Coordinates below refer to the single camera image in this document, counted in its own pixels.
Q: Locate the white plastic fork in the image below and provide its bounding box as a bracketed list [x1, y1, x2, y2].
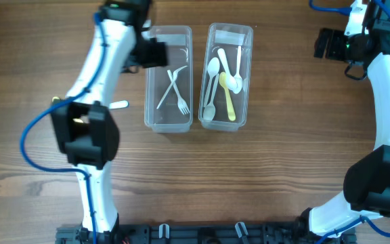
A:
[156, 66, 186, 109]
[167, 66, 190, 115]

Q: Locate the light blue plastic fork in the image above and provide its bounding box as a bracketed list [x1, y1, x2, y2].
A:
[109, 100, 129, 110]

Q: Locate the white plastic spoon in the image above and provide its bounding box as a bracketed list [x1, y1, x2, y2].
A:
[203, 57, 220, 107]
[233, 46, 242, 94]
[203, 75, 219, 121]
[217, 48, 236, 92]

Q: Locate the yellow plastic spoon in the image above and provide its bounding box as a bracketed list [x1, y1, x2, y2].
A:
[219, 72, 236, 121]

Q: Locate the yellow plastic fork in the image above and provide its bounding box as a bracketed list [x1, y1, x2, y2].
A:
[51, 97, 61, 102]

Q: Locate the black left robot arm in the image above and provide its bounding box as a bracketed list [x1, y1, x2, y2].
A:
[51, 1, 168, 243]

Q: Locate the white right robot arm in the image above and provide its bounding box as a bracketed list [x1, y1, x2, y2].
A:
[292, 0, 390, 243]

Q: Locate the clear left plastic container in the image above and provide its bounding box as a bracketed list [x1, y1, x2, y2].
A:
[144, 25, 193, 133]

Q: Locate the clear plastic container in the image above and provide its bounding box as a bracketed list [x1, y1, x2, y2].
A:
[144, 25, 193, 133]
[198, 23, 253, 131]

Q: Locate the clear right plastic container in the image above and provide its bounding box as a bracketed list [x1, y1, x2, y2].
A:
[198, 23, 253, 131]

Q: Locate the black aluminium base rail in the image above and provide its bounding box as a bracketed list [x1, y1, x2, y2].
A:
[55, 220, 357, 244]

